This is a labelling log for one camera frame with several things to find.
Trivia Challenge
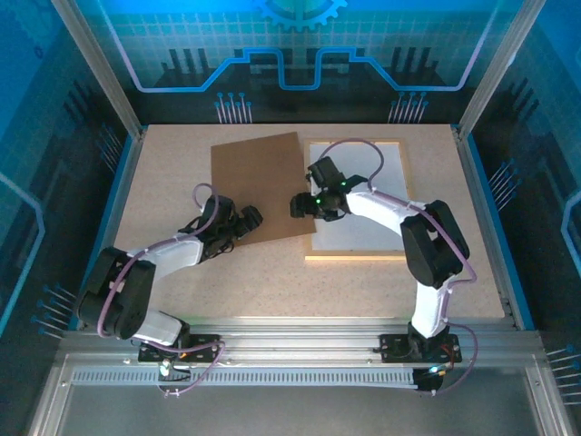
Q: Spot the brown backing board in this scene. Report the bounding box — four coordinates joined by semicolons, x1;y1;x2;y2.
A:
211;131;319;250

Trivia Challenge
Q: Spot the light wooden picture frame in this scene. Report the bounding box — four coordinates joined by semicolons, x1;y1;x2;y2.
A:
302;138;415;262

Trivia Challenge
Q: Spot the small led circuit module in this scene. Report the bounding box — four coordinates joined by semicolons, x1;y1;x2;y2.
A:
411;364;450;397
156;360;192;382

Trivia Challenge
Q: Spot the grey metal bottom tray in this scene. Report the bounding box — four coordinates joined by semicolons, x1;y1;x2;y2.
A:
29;353;571;436

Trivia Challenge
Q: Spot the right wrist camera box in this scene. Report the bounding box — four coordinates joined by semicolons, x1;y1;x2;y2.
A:
289;192;315;219

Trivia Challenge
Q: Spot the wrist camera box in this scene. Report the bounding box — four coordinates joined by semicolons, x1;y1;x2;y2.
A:
235;204;264;238
289;192;315;219

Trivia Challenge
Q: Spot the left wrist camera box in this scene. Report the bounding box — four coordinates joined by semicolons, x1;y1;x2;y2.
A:
235;204;264;238

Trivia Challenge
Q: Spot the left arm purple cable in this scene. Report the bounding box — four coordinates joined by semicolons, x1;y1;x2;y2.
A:
97;183;227;400

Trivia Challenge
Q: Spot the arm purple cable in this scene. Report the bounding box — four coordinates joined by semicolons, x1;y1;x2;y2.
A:
312;138;480;397
97;183;227;400

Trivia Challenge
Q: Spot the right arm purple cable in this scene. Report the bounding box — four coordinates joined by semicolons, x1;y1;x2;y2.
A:
312;138;480;397

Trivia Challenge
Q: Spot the aluminium table side rail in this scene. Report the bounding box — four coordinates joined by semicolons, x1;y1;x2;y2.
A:
451;124;537;332
67;125;149;332

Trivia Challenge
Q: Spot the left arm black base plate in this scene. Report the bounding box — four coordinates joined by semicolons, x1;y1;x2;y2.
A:
137;332;222;364

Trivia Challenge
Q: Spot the aluminium mounting rail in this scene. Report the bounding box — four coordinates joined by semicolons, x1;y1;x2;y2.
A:
56;316;544;365

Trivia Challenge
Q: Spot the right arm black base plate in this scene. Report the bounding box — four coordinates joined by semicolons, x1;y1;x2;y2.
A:
379;332;463;364

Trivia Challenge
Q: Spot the grey slotted cable duct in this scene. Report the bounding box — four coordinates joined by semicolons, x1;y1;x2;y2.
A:
71;368;417;388

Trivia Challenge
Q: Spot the aluminium upright post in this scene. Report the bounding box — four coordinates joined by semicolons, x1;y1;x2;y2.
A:
457;0;548;140
50;0;147;140

